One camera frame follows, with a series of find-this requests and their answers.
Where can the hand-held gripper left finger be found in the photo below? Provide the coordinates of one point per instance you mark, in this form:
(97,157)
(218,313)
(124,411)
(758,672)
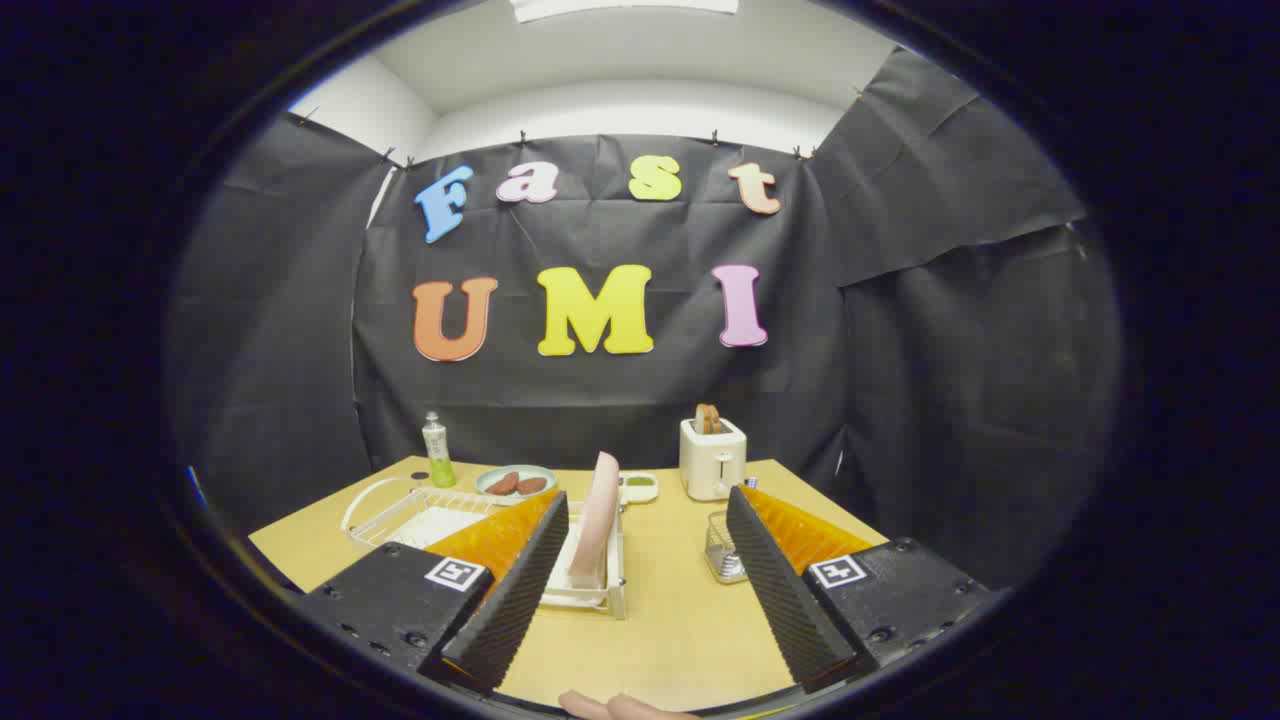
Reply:
(510,600)

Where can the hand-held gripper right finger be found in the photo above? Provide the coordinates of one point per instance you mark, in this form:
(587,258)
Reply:
(785,600)

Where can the pink plate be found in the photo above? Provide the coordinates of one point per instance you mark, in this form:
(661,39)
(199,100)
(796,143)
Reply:
(597,520)

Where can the pale green plate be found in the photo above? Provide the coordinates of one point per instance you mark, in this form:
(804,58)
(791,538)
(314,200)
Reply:
(541,470)

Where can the small white sauce dish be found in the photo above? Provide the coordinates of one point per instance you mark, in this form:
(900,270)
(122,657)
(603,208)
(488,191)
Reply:
(640,493)

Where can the brown sausage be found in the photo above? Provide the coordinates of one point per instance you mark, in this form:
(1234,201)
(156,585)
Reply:
(502,484)
(531,485)

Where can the green squeeze bottle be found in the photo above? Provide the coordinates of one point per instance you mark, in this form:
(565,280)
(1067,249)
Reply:
(438,465)

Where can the cream toaster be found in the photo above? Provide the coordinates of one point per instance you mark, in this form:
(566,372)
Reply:
(710,465)

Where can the toasted bread slice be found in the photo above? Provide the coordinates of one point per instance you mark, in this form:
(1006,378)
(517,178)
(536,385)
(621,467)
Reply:
(708,418)

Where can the black backdrop cloth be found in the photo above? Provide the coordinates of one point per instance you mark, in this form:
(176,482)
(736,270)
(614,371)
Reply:
(600,400)

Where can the ceiling light panel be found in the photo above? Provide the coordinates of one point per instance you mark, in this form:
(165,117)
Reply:
(620,8)

